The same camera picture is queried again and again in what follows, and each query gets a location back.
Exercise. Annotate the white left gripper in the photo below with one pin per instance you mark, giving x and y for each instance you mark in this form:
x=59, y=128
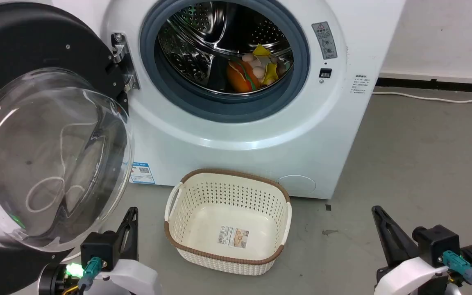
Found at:
x=133, y=280

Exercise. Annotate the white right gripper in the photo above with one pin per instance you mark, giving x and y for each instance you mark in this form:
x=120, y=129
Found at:
x=408, y=278

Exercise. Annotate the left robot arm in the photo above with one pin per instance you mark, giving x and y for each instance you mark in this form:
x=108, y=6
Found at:
x=53, y=280

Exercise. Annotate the white front-load washing machine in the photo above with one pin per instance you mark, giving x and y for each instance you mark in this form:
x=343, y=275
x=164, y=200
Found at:
x=240, y=155

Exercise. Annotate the metal door hinge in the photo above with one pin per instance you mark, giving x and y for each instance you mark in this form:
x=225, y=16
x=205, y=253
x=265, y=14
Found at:
x=122, y=53

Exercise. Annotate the black round glass washer door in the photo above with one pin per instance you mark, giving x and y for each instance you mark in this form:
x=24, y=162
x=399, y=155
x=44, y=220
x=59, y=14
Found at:
x=19, y=45

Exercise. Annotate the blue energy label sticker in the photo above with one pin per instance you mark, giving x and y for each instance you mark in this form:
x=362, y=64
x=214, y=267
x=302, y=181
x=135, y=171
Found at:
x=141, y=173

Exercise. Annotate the cream plastic laundry basket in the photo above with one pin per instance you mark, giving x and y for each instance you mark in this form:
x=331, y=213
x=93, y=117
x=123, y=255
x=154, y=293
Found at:
x=203, y=196

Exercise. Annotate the paper product label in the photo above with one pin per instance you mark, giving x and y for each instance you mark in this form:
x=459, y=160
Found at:
x=233, y=237

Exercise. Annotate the round white filter cover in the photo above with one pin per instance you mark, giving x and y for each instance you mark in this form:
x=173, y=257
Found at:
x=296, y=185

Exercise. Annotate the orange hamburger plush toy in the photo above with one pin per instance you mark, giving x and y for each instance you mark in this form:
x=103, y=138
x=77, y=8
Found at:
x=240, y=78

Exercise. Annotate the stainless steel washer drum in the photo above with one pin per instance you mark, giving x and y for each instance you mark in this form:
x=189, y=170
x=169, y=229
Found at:
x=195, y=45

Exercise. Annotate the grey warning sticker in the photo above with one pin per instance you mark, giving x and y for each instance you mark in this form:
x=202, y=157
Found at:
x=325, y=41

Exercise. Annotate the yellow and beige plush toy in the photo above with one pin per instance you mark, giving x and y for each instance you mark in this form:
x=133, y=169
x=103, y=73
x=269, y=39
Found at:
x=269, y=67

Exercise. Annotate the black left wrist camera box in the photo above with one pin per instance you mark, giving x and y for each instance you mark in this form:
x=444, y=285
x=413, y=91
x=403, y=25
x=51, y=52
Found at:
x=96, y=246

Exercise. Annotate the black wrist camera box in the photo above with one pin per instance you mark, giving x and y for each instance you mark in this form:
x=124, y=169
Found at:
x=434, y=243
x=96, y=246

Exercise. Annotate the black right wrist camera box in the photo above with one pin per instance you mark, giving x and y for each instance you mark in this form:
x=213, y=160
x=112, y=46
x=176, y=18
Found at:
x=434, y=243

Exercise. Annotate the black wall baseboard strip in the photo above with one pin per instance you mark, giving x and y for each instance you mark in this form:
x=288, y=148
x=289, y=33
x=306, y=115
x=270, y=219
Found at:
x=432, y=85

